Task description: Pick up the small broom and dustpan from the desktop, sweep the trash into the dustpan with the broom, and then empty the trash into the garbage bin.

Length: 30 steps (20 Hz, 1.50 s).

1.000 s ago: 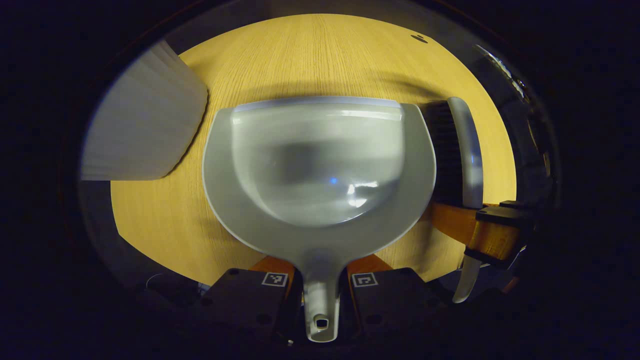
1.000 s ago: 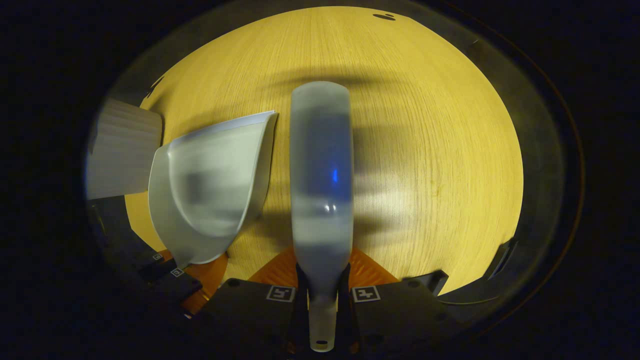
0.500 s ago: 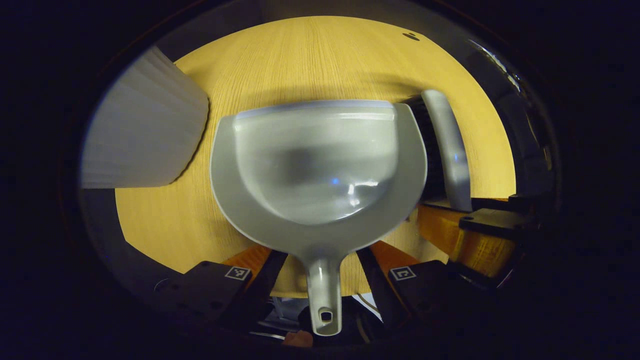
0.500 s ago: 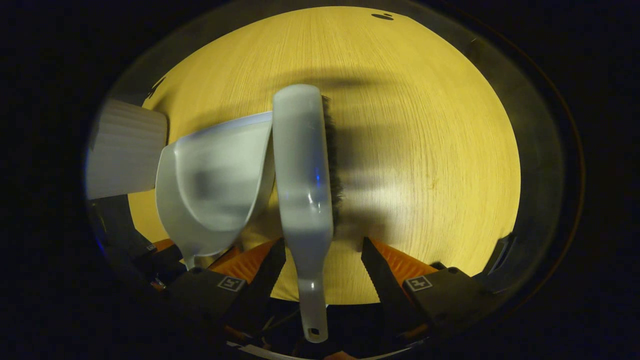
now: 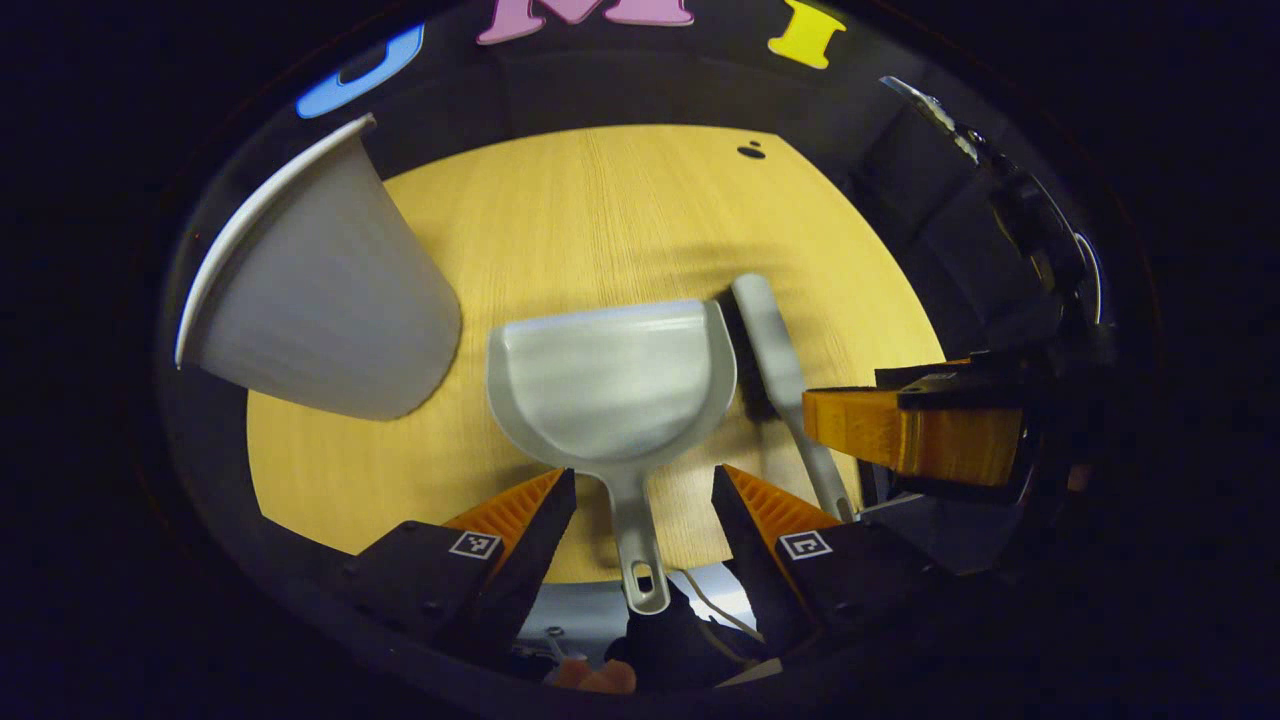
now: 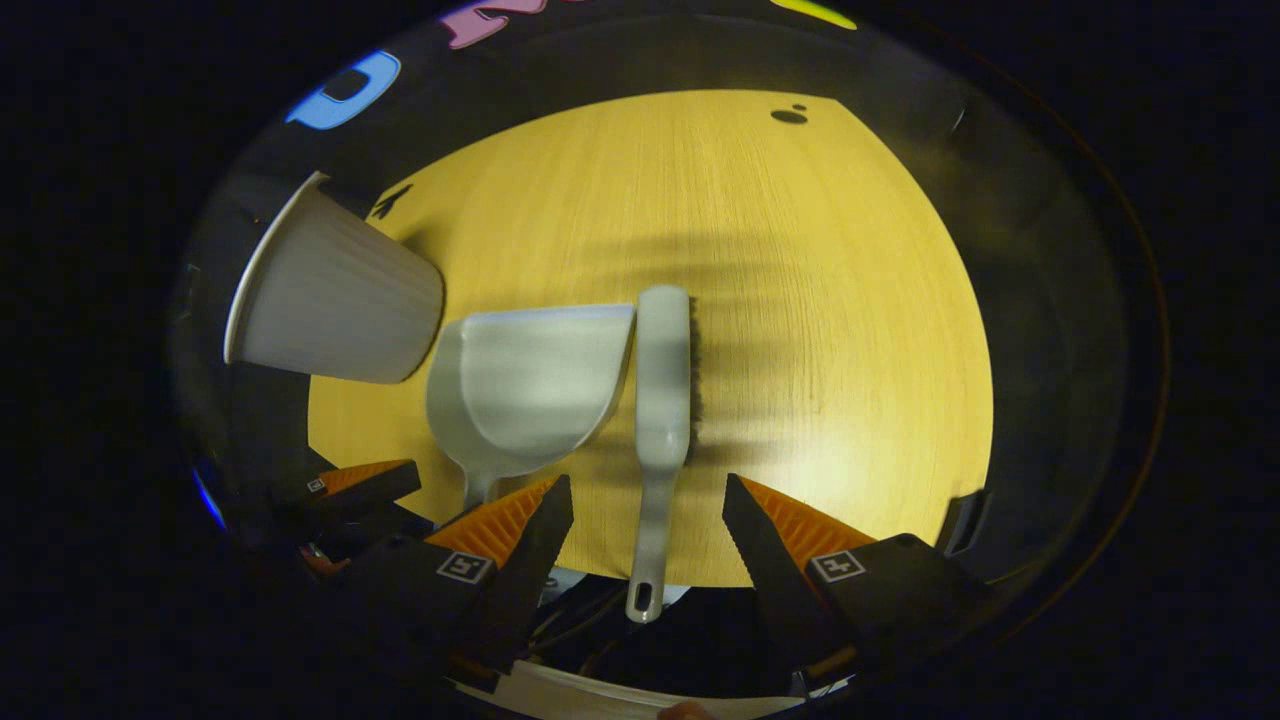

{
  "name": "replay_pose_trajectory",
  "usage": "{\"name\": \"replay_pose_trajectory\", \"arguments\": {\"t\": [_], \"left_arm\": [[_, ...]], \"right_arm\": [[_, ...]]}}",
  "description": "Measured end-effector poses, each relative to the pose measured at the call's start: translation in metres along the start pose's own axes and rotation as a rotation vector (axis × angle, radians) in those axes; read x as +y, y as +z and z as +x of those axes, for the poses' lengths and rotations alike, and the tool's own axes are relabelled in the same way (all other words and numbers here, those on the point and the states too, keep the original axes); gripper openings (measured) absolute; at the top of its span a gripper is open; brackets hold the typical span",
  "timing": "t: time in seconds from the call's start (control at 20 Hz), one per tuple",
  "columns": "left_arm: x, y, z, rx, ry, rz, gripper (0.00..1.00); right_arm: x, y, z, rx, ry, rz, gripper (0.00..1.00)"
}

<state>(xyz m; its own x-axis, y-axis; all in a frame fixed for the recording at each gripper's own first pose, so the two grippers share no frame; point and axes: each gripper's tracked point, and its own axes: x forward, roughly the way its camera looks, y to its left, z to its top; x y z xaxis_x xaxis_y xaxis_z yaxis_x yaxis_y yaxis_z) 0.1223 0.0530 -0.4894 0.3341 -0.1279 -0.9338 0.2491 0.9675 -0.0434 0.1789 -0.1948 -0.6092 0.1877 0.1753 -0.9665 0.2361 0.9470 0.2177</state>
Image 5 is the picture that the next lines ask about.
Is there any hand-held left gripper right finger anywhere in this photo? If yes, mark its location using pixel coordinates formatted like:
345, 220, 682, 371
711, 463, 951, 656

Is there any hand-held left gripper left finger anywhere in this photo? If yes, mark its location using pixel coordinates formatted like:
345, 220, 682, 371
340, 467, 579, 666

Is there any small white broom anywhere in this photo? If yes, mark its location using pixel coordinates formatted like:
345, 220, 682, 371
718, 274, 858, 524

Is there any white plastic dustpan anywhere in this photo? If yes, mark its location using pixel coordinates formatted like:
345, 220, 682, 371
487, 299, 739, 616

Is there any grey plastic garbage bin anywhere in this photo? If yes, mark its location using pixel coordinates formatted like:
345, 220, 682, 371
175, 113, 464, 422

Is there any black backdrop cloth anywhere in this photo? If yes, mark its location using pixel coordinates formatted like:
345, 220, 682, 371
165, 0, 1001, 331

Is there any grey cable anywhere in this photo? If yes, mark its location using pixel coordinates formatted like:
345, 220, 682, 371
685, 568, 766, 643

